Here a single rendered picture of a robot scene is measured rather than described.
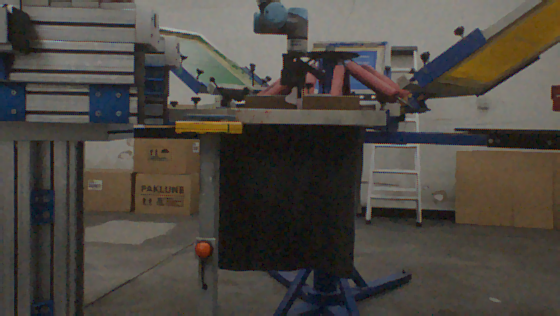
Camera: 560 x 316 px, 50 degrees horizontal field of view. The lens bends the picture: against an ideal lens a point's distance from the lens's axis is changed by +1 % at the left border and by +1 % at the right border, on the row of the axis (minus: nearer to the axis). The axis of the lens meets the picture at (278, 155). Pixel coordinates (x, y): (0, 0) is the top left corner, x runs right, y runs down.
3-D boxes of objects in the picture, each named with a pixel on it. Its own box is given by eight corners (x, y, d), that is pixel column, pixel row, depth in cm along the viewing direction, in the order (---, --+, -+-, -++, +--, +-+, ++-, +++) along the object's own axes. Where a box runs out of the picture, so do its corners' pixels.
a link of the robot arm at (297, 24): (283, 9, 211) (306, 11, 212) (282, 41, 211) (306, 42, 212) (286, 5, 203) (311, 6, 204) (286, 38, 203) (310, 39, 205)
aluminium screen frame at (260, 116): (384, 125, 152) (384, 110, 152) (168, 121, 163) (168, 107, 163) (386, 126, 230) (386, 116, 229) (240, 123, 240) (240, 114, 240)
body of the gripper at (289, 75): (284, 88, 213) (284, 54, 213) (307, 88, 212) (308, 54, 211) (280, 86, 206) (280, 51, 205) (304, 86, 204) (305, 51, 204)
